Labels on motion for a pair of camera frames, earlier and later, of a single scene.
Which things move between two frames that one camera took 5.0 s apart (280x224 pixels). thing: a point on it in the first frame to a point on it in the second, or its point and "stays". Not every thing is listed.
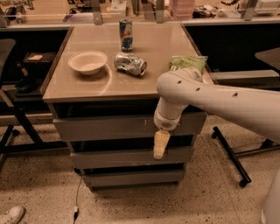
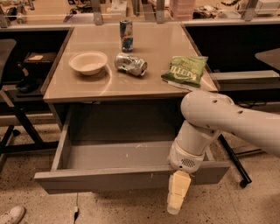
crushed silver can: [130, 64] stays
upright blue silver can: [126, 31] stays
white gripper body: [164, 123] to [184, 159]
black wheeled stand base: [267, 144] stays
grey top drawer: [127, 128] to [93, 165]
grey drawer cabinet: [101, 90] stays
